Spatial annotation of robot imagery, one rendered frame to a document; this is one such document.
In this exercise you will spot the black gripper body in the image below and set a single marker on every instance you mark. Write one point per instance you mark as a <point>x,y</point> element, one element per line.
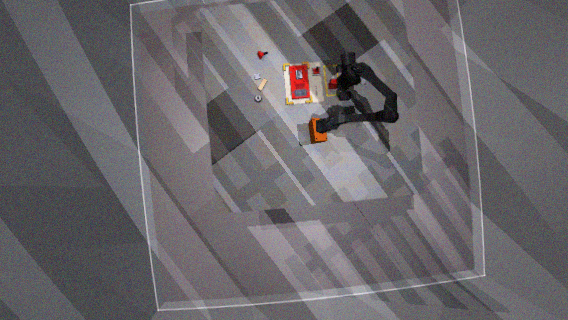
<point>343,95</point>

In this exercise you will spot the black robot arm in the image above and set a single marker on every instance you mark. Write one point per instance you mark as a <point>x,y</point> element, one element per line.
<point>352,75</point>

